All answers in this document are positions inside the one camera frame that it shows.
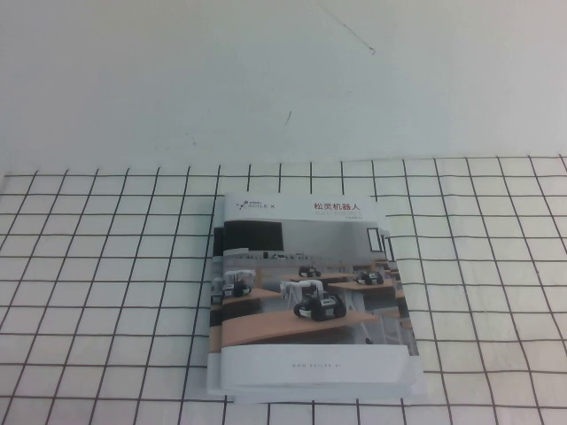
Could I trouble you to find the AgileX brochure book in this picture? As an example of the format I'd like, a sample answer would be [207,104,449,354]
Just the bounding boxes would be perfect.
[205,193,234,398]
[221,201,427,406]
[219,192,413,393]

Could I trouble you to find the white black-grid cloth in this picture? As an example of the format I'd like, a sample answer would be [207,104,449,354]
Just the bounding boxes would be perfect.
[0,154,567,425]

